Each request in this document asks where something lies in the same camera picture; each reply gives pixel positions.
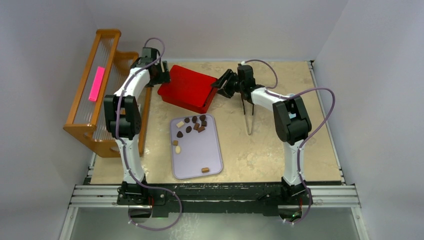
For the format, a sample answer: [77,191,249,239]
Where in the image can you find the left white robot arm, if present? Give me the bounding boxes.
[103,47,170,205]

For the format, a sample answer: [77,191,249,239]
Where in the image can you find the black metal tongs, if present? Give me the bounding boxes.
[241,98,255,136]

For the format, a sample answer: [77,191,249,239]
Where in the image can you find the pink rectangular block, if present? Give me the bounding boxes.
[88,66,105,102]

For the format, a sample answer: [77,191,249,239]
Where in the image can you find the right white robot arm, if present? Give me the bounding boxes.
[211,64,312,204]

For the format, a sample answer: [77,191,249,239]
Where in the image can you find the white oval chocolate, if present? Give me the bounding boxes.
[175,145,181,154]

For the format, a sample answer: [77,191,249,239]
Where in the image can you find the white rectangular chocolate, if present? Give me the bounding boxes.
[176,121,185,128]

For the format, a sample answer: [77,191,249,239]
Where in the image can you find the lavender plastic tray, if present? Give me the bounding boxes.
[169,113,224,180]

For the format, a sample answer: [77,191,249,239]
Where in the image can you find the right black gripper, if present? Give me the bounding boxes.
[210,69,244,99]

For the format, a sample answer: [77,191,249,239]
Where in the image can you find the red box lid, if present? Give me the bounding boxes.
[157,65,217,99]

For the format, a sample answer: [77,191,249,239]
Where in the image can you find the brown caramel chocolate bottom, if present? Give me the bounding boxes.
[201,167,210,173]

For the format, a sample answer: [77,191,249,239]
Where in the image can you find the black metal base rail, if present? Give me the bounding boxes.
[67,181,362,220]

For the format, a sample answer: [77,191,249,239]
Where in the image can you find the brown bar chocolate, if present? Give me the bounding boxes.
[193,123,200,131]
[197,126,205,133]

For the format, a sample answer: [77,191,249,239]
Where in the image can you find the orange wooden tiered rack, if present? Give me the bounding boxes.
[63,29,139,158]

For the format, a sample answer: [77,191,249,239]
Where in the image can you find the red chocolate box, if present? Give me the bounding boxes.
[160,90,217,114]

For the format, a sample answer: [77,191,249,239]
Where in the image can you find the dark heart chocolate left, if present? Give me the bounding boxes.
[176,131,184,138]

